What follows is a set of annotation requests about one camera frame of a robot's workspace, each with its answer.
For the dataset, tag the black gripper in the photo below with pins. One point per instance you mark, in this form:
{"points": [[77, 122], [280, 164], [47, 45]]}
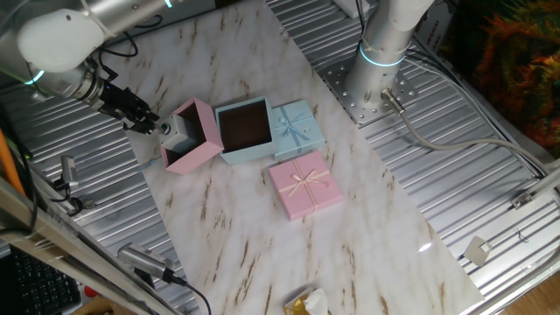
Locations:
{"points": [[124, 102]]}

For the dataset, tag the grey push button switch box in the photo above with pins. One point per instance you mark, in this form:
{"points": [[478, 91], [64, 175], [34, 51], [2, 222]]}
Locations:
{"points": [[177, 136]]}

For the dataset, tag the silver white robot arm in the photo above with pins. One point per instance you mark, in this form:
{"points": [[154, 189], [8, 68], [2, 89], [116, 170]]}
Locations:
{"points": [[57, 39]]}

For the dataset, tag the pink open gift box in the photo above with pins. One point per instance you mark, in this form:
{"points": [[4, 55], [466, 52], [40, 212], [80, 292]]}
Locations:
{"points": [[210, 140]]}

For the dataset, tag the blue open gift box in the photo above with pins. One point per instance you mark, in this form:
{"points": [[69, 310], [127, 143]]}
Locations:
{"points": [[245, 153]]}

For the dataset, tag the blue box lid with bow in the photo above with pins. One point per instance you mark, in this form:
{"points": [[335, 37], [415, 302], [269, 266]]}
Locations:
{"points": [[306, 135]]}

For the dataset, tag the pink box lid with bow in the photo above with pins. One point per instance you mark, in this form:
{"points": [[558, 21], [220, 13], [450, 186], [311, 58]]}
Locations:
{"points": [[302, 192]]}

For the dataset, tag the orange tube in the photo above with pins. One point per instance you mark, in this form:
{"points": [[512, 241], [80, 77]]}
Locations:
{"points": [[8, 164]]}

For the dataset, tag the white marble pattern mat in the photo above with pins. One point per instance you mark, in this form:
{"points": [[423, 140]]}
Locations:
{"points": [[262, 245]]}

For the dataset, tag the small red cap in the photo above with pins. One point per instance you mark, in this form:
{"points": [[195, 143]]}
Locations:
{"points": [[90, 291]]}

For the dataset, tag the black keyboard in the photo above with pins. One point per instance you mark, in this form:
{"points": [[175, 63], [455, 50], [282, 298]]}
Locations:
{"points": [[39, 289]]}

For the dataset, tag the gold tissue pack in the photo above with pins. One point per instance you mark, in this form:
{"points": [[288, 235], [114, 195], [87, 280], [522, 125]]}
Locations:
{"points": [[306, 304]]}

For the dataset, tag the colourful orange green cloth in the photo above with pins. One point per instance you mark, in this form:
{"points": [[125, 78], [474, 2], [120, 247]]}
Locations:
{"points": [[516, 65]]}

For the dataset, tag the small camera on clamp mount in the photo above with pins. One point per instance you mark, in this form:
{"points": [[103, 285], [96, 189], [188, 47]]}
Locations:
{"points": [[68, 168]]}

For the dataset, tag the ribbed silver camera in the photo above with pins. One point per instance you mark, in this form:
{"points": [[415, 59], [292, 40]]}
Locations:
{"points": [[144, 258]]}

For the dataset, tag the perforated metal robot base plate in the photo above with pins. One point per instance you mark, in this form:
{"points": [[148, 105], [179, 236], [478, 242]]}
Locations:
{"points": [[363, 109]]}

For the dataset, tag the small metal bracket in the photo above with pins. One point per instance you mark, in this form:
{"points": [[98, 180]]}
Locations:
{"points": [[522, 200]]}

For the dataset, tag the short aluminium frame bar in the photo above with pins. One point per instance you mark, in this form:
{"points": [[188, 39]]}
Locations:
{"points": [[547, 181]]}

